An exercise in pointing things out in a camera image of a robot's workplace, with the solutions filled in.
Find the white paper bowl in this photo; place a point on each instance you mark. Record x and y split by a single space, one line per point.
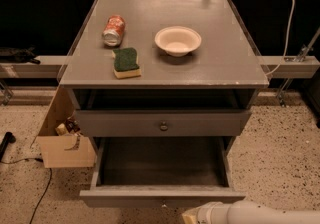
177 41

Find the grey wooden drawer cabinet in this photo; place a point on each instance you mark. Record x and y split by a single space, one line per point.
222 74

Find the cardboard box with items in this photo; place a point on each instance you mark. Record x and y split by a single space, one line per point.
66 150

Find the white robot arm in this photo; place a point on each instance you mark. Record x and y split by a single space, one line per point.
247 212

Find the grey top drawer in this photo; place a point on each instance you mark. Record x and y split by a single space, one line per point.
161 123

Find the orange soda can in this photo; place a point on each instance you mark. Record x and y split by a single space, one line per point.
114 31

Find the grey drawer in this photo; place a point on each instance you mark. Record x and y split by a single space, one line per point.
160 172
161 123

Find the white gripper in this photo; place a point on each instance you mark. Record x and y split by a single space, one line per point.
208 215

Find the black object on shelf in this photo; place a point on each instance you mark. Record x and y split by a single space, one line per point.
18 55

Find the green yellow sponge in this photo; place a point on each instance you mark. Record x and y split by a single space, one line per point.
126 63

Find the black cylinder on floor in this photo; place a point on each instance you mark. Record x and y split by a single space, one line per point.
7 139

